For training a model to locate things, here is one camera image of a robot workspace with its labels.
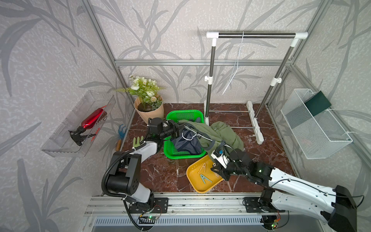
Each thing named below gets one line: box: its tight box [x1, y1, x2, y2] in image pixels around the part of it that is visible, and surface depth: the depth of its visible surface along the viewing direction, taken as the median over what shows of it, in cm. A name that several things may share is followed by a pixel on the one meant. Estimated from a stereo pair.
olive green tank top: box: [178, 119, 245, 158], surface depth 93 cm
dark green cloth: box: [304, 90, 332, 117], surface depth 74 cm
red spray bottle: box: [68, 107, 108, 146], surface depth 65 cm
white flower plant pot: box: [114, 74, 166, 125], surface depth 96 cm
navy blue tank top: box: [171, 130, 202, 155], surface depth 90 cm
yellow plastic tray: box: [185, 154, 224, 194], surface depth 84 cm
